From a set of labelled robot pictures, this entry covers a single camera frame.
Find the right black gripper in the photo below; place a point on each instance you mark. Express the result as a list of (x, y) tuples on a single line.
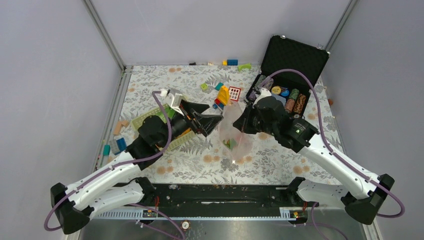
[(243, 122)]

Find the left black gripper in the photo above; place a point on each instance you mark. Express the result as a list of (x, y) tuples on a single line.
[(206, 123)]

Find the clear pink dotted zip bag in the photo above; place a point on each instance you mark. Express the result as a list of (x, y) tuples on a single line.
[(230, 114)]

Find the orange toy carrot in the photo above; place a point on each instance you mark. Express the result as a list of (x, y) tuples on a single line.
[(233, 141)]

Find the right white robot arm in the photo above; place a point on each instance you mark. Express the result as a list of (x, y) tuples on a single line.
[(361, 192)]

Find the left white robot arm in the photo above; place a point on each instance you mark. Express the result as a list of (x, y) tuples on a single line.
[(76, 204)]

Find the yellow toy block sailboat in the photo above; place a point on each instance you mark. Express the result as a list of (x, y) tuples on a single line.
[(222, 99)]

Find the small green toy block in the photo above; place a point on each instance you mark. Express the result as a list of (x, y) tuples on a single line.
[(204, 87)]

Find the red white window block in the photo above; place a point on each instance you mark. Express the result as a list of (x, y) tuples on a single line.
[(234, 93)]

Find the teal toy block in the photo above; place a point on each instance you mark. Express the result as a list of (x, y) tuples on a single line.
[(219, 86)]

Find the floral table mat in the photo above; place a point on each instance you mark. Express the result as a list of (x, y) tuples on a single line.
[(203, 160)]

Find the pale green plastic basket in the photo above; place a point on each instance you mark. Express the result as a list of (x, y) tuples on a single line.
[(163, 128)]

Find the green arch block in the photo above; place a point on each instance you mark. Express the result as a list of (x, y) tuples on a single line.
[(244, 66)]

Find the blue yellow brick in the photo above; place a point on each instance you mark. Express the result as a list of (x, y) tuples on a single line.
[(230, 62)]

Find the tan wooden block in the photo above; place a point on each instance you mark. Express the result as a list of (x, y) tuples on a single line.
[(119, 126)]

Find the black poker chip case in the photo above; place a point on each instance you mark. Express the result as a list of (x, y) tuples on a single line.
[(285, 53)]

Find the blue grey block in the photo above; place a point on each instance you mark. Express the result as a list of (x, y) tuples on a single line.
[(117, 145)]

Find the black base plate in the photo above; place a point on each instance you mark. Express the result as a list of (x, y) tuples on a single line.
[(226, 201)]

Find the teal block at rail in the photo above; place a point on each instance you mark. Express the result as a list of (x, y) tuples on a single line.
[(106, 150)]

